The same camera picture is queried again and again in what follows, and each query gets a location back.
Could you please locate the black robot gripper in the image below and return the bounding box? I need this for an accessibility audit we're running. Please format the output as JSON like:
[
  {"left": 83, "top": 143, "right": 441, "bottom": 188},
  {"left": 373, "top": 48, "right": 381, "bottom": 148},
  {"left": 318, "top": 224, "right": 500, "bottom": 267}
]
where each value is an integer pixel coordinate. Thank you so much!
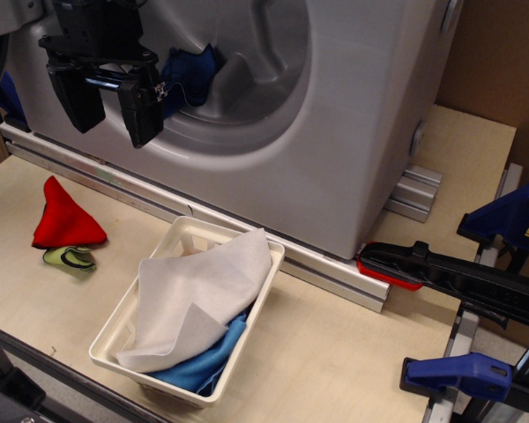
[{"left": 39, "top": 1, "right": 163, "bottom": 148}]

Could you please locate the blue Irwin clamp upper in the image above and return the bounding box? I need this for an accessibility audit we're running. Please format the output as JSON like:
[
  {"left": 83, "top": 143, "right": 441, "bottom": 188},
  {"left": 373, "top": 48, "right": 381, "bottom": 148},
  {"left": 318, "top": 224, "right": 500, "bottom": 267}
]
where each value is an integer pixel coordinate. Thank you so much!
[{"left": 457, "top": 183, "right": 529, "bottom": 251}]

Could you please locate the light blue cloth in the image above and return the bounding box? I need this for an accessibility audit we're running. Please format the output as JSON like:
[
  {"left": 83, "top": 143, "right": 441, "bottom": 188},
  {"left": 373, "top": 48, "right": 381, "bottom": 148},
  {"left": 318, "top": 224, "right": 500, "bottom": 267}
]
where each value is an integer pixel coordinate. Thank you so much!
[{"left": 147, "top": 310, "right": 247, "bottom": 397}]

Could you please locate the blue clamp far left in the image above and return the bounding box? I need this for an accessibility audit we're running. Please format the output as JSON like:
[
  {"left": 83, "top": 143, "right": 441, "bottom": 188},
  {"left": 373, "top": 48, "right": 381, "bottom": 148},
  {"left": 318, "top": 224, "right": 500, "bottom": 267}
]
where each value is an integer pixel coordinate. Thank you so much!
[{"left": 0, "top": 71, "right": 27, "bottom": 125}]

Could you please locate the aluminium extrusion rail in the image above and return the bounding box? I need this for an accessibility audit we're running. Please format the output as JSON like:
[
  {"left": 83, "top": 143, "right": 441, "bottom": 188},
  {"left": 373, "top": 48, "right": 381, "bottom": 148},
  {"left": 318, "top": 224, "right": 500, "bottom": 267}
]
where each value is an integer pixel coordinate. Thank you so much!
[{"left": 0, "top": 123, "right": 390, "bottom": 313}]

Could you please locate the white felt cloth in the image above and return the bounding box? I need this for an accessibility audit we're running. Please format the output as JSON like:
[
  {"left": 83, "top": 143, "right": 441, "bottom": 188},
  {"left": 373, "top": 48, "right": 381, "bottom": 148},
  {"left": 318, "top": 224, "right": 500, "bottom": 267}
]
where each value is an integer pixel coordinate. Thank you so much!
[{"left": 116, "top": 229, "right": 272, "bottom": 373}]

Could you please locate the black red bar clamp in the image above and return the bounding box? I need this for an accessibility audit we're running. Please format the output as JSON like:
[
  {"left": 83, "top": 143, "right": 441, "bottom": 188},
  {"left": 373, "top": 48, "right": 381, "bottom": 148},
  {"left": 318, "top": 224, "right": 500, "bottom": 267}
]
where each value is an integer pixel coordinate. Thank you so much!
[{"left": 357, "top": 241, "right": 529, "bottom": 326}]

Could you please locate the red cloth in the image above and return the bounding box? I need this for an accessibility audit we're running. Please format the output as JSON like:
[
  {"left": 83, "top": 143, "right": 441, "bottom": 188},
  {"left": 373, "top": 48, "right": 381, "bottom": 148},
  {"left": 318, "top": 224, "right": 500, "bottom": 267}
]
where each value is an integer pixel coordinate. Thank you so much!
[{"left": 32, "top": 176, "right": 108, "bottom": 249}]

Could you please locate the short aluminium extrusion block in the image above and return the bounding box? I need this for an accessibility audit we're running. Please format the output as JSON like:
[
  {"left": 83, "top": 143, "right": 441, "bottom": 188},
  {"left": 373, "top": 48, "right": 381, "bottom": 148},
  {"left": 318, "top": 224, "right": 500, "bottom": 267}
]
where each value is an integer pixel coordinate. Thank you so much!
[{"left": 384, "top": 165, "right": 443, "bottom": 223}]

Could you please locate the blue clamp lower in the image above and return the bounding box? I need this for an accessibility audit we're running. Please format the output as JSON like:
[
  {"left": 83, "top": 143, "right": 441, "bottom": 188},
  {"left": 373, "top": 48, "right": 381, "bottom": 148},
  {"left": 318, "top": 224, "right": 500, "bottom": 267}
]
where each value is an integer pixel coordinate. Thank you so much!
[{"left": 399, "top": 352, "right": 529, "bottom": 413}]

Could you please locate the dark blue jeans cloth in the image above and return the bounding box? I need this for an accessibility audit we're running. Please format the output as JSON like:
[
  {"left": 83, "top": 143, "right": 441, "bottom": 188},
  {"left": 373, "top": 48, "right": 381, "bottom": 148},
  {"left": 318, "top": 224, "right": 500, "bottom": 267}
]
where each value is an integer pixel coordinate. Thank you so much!
[{"left": 156, "top": 44, "right": 220, "bottom": 119}]

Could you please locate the grey toy washing machine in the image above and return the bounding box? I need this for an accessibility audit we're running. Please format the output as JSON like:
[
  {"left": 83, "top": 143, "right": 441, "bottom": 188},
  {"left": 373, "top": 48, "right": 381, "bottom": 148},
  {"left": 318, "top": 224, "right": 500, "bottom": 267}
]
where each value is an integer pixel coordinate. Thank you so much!
[{"left": 8, "top": 1, "right": 462, "bottom": 258}]

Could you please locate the yellow-green small cloth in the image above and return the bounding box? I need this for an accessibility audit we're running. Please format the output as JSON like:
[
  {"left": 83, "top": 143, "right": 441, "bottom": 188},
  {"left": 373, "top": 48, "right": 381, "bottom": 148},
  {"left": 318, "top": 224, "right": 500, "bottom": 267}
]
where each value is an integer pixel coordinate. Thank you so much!
[{"left": 42, "top": 246, "right": 96, "bottom": 272}]

